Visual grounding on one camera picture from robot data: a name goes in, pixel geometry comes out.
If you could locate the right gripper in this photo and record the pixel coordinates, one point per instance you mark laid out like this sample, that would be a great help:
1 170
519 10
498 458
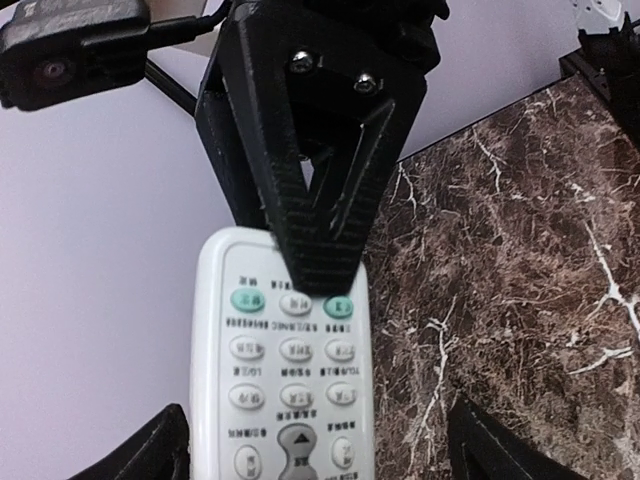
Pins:
303 111

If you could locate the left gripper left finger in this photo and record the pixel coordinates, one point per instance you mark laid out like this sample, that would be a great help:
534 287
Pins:
158 450

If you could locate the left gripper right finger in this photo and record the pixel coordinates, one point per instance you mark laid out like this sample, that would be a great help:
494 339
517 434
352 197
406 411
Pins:
482 448

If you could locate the white remote control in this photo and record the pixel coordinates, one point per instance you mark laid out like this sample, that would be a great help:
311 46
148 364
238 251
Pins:
281 383

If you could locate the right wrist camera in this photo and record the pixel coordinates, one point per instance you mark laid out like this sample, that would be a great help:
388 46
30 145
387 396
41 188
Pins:
56 51

